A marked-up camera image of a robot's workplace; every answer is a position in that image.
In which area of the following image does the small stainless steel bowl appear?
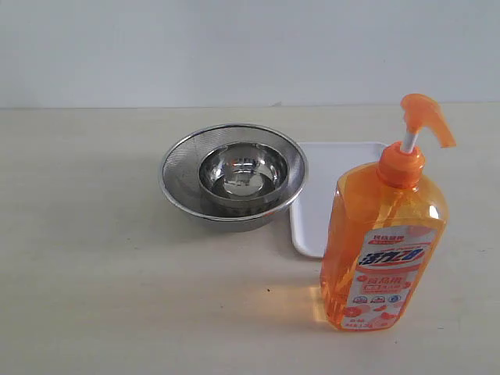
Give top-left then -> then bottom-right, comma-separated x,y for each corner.
198,142 -> 289,209

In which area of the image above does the large steel strainer basin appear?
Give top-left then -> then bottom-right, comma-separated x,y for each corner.
159,123 -> 308,232

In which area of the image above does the white plastic tray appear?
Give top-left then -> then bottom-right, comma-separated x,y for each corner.
290,141 -> 386,259

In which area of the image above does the orange dish soap pump bottle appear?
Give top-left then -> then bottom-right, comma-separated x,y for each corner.
320,94 -> 455,331

